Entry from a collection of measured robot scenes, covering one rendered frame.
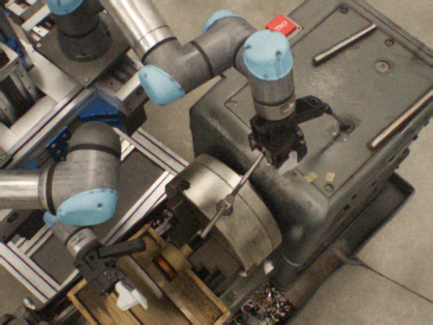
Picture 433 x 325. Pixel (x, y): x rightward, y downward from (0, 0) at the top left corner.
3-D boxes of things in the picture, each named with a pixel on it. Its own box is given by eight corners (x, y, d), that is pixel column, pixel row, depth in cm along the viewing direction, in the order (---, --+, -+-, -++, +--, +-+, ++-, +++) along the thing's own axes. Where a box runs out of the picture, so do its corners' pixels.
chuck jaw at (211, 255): (220, 228, 130) (254, 260, 126) (221, 234, 135) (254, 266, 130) (188, 257, 127) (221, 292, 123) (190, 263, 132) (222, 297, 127)
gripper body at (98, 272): (106, 301, 130) (77, 267, 133) (132, 278, 132) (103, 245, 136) (99, 296, 123) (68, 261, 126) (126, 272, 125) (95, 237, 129)
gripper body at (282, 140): (250, 152, 104) (241, 113, 94) (279, 126, 106) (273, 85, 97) (277, 173, 100) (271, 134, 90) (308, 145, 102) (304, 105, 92)
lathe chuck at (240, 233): (185, 180, 152) (193, 146, 123) (259, 259, 148) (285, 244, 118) (162, 200, 150) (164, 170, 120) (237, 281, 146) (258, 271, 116)
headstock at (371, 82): (311, 56, 181) (332, -27, 146) (421, 142, 167) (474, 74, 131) (187, 162, 165) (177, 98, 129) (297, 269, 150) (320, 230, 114)
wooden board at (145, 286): (149, 226, 156) (147, 223, 152) (232, 315, 145) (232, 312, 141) (69, 296, 148) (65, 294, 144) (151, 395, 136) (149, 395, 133)
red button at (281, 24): (280, 18, 140) (280, 13, 138) (296, 30, 138) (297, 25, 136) (264, 30, 139) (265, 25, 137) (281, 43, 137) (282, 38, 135)
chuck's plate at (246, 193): (194, 173, 153) (203, 137, 124) (267, 250, 149) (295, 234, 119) (185, 180, 152) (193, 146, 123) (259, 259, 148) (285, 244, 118)
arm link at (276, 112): (272, 68, 93) (306, 89, 89) (275, 86, 97) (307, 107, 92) (243, 93, 91) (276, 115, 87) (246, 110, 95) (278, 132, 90)
